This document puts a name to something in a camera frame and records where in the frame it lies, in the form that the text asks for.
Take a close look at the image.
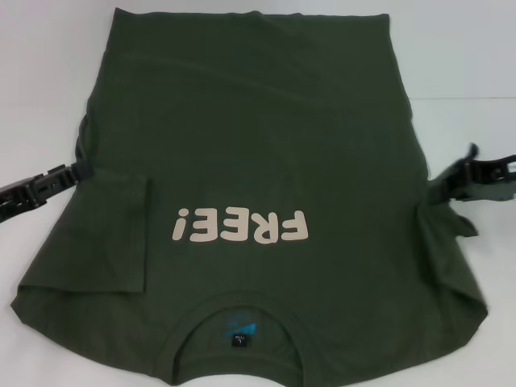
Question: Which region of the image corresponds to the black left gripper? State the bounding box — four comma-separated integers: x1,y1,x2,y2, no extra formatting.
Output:
0,160,92,223

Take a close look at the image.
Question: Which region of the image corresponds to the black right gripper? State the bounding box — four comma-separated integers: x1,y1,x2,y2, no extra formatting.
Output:
444,142,516,202

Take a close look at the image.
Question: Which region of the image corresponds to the dark green FREE t-shirt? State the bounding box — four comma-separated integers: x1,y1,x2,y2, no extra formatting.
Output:
14,6,481,387

